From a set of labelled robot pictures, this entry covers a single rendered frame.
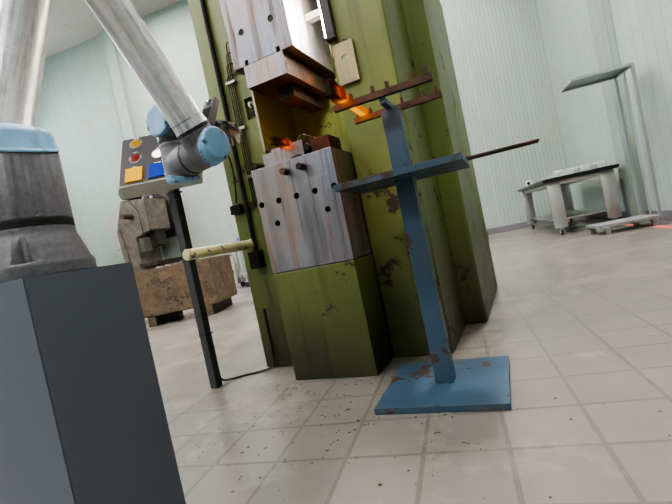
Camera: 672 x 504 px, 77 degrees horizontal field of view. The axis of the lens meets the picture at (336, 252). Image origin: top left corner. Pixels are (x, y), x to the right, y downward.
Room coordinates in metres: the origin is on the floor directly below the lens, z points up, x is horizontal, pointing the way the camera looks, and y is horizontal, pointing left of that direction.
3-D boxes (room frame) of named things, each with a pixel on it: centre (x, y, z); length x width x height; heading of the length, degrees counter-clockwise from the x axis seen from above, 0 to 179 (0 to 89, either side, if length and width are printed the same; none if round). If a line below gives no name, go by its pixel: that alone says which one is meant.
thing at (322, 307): (1.98, -0.01, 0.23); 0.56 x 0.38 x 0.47; 155
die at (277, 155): (2.00, 0.05, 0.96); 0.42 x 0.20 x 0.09; 155
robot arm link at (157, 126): (1.21, 0.38, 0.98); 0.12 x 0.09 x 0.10; 155
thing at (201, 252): (1.87, 0.49, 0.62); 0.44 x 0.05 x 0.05; 155
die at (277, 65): (2.00, 0.05, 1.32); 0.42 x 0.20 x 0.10; 155
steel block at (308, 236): (1.98, -0.01, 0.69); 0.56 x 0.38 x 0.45; 155
